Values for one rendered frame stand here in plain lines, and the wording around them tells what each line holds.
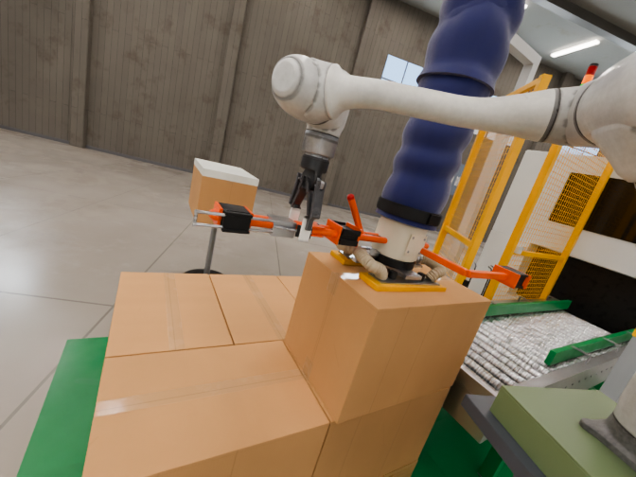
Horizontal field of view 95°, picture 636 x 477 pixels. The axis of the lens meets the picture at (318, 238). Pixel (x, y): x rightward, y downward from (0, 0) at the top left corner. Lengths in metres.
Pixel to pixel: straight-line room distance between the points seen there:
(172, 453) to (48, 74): 10.01
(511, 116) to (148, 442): 1.08
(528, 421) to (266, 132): 8.64
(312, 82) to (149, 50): 9.13
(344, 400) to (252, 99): 8.59
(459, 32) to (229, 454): 1.27
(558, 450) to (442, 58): 1.02
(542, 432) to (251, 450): 0.70
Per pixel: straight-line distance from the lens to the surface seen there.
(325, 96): 0.62
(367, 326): 0.85
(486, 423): 1.01
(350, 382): 0.94
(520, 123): 0.74
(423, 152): 0.99
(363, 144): 9.51
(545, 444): 0.95
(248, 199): 2.31
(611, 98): 0.60
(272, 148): 9.01
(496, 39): 1.08
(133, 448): 0.93
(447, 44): 1.07
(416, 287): 1.04
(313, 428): 1.01
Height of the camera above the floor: 1.27
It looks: 15 degrees down
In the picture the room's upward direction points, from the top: 15 degrees clockwise
